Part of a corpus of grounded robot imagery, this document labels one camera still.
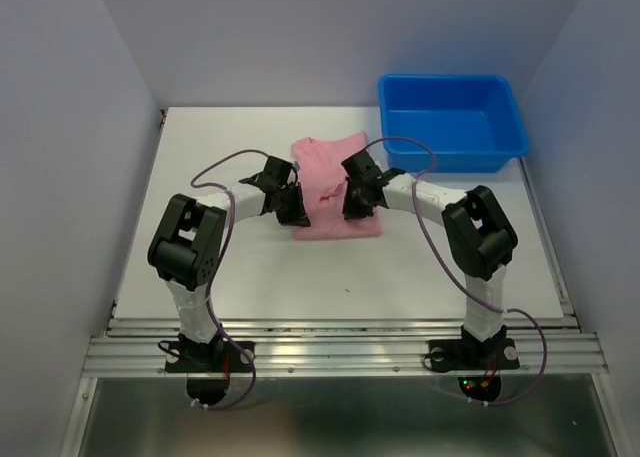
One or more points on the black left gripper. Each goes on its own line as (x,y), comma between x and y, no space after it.
(298,217)

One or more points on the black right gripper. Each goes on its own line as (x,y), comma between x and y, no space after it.
(351,210)

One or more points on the pink t-shirt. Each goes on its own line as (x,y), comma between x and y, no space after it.
(323,184)

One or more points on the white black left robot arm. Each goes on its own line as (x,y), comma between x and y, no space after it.
(192,238)

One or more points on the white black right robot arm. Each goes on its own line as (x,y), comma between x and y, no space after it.
(468,232)

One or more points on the blue plastic bin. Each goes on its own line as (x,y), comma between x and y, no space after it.
(466,123)

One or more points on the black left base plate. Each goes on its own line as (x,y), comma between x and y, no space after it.
(220,357)

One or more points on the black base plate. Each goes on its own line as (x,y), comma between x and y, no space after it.
(220,357)
(448,355)

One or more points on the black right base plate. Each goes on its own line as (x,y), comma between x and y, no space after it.
(448,355)

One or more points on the aluminium mounting rail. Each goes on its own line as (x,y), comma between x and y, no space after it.
(341,348)

